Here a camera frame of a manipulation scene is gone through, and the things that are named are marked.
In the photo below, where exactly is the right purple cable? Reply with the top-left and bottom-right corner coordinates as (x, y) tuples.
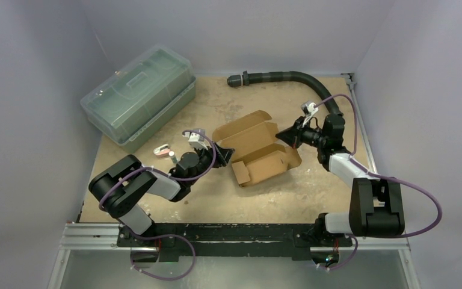
(312, 94), (442, 273)

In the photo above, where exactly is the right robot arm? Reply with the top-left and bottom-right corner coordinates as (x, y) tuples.
(276, 114), (405, 245)

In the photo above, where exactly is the clear plastic storage box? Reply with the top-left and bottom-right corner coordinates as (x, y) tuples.
(80, 45), (196, 154)

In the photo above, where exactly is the black corrugated hose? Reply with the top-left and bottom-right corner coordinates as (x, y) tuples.
(227, 70), (343, 117)

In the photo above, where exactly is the brown cardboard box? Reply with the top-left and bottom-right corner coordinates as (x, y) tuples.
(212, 110), (302, 187)

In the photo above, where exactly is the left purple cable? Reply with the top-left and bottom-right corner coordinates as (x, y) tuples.
(98, 129), (218, 281)

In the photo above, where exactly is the aluminium frame profile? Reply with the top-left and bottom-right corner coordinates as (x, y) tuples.
(48, 223), (420, 288)

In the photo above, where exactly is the pink white small tool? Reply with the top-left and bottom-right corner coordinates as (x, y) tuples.
(153, 144), (171, 158)

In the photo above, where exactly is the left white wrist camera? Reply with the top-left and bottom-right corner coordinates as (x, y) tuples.
(182, 128), (206, 150)

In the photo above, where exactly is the small green white vial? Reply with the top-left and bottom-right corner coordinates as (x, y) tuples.
(168, 151), (178, 164)

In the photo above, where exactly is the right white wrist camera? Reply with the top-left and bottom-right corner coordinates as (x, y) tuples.
(301, 101), (319, 127)

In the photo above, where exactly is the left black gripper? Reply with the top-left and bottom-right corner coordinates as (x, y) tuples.
(187, 141), (233, 185)

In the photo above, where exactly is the purple cable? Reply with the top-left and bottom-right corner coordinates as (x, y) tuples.
(98, 129), (218, 281)
(312, 94), (442, 273)

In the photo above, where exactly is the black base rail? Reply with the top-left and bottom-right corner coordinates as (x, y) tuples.
(117, 223), (353, 263)

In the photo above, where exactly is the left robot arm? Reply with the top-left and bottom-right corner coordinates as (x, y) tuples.
(88, 143), (235, 246)

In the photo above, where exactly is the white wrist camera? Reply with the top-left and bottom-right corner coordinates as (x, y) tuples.
(301, 101), (319, 127)
(182, 128), (206, 150)

